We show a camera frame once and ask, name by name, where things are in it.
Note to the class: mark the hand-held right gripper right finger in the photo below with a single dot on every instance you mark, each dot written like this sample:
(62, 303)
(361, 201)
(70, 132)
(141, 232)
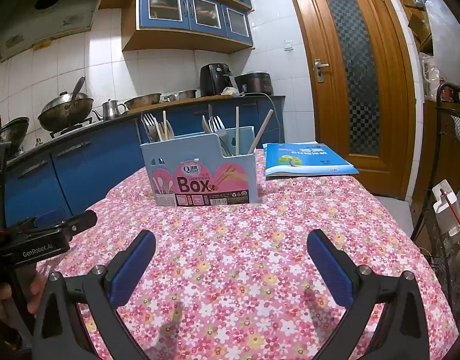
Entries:
(329, 266)

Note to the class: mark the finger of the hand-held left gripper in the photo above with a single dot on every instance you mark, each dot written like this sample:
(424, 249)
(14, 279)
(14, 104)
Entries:
(81, 221)
(46, 217)

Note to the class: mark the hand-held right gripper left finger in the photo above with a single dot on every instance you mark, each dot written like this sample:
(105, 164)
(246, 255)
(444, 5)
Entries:
(134, 266)

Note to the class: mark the blue plastic utensil box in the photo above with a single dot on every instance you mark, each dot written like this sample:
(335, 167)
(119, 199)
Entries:
(166, 157)

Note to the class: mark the beige chopstick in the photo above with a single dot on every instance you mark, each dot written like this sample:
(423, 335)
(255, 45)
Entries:
(164, 123)
(237, 127)
(263, 127)

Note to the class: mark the steel table knife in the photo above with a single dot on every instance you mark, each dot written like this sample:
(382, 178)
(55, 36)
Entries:
(205, 127)

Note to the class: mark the person's left hand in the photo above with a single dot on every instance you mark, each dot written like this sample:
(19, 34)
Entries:
(36, 285)

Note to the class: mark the gas stove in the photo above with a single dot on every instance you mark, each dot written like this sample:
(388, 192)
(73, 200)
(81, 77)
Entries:
(70, 132)

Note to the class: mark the dark steel pan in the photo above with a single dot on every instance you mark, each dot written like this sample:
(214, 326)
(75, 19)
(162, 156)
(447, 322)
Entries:
(12, 131)

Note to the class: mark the pink floral tablecloth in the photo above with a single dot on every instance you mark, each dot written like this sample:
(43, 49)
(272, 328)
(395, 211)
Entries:
(233, 251)

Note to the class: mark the steel wok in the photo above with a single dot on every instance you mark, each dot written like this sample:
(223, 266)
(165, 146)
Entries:
(64, 114)

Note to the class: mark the blue book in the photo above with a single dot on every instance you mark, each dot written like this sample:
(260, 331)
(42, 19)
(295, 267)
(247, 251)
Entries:
(305, 161)

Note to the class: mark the steel kettle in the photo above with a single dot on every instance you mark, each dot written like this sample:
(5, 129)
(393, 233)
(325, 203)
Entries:
(110, 109)

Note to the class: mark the wooden door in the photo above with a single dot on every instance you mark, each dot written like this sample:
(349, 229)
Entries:
(320, 138)

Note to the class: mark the white plastic box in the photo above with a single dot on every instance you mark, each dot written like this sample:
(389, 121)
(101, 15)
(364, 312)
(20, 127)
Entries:
(445, 210)

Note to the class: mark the steel ladle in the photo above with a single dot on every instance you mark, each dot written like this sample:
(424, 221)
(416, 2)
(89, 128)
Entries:
(78, 88)

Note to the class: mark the steel colander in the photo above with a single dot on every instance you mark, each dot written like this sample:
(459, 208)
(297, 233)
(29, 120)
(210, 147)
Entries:
(141, 101)

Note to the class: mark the wooden cutting board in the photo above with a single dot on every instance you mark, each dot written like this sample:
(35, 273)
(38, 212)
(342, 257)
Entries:
(185, 104)

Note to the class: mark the steel bowl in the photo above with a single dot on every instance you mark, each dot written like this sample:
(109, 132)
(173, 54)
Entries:
(181, 95)

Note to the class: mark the black air fryer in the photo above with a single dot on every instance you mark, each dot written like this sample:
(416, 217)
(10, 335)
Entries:
(215, 78)

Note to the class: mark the small plastic food bag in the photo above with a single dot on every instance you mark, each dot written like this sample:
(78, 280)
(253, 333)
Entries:
(230, 91)

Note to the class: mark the black rice cooker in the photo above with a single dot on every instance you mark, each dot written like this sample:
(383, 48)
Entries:
(254, 82)

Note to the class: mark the grey range hood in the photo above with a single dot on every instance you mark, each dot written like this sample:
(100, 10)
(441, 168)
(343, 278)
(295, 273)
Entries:
(46, 15)

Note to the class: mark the white plastic bag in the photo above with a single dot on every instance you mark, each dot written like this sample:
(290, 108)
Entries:
(428, 75)

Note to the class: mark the wooden storage shelf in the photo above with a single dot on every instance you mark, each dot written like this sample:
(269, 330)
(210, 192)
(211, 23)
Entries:
(417, 18)

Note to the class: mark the large clear plastic bag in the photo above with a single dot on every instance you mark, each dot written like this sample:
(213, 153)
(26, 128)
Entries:
(443, 26)

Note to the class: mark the white light switch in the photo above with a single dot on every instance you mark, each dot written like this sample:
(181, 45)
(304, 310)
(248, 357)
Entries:
(288, 45)

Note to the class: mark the blue wall cabinet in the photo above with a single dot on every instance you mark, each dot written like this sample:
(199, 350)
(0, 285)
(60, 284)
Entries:
(177, 7)

